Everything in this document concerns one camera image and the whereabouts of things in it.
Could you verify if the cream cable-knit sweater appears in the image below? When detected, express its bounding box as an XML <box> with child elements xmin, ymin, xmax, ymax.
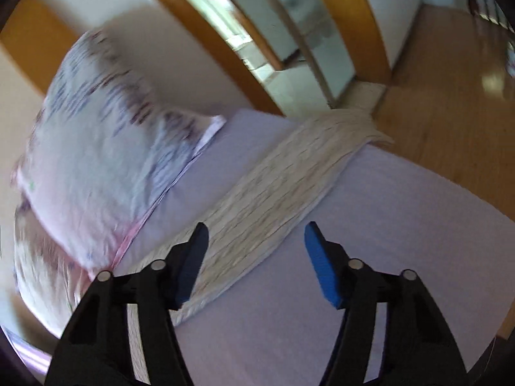
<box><xmin>127</xmin><ymin>109</ymin><xmax>395</xmax><ymax>328</ymax></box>

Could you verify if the glass sliding door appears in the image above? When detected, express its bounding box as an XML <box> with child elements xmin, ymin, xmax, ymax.
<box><xmin>156</xmin><ymin>0</ymin><xmax>357</xmax><ymax>110</ymax></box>

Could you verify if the pink tree-print pillow left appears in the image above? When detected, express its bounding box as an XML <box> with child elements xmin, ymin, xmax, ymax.
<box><xmin>14</xmin><ymin>199</ymin><xmax>91</xmax><ymax>338</ymax></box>

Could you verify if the lavender bed sheet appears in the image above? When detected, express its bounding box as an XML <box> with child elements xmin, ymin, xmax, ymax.
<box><xmin>7</xmin><ymin>108</ymin><xmax>515</xmax><ymax>386</ymax></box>

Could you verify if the pink floral pillow right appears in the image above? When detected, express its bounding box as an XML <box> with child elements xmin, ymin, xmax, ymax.
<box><xmin>14</xmin><ymin>30</ymin><xmax>226</xmax><ymax>274</ymax></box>

